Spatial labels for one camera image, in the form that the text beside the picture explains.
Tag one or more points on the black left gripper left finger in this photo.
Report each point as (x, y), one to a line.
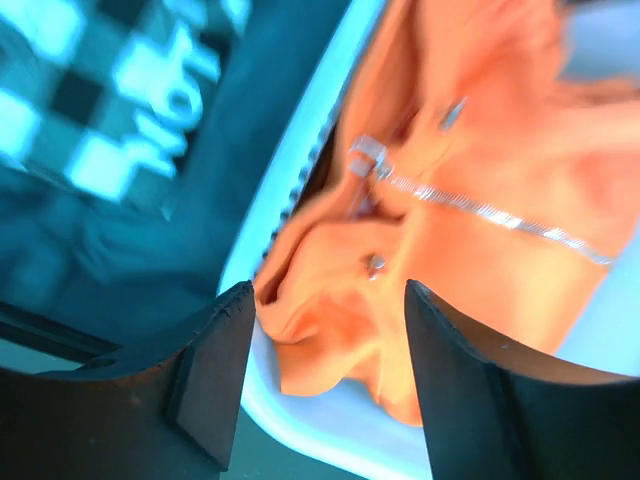
(163, 408)

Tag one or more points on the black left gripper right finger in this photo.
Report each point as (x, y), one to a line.
(494, 408)

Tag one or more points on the white plastic basket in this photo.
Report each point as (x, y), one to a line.
(342, 427)

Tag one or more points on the orange garment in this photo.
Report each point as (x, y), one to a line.
(462, 160)

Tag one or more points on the black white checked shirt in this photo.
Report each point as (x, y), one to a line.
(134, 135)

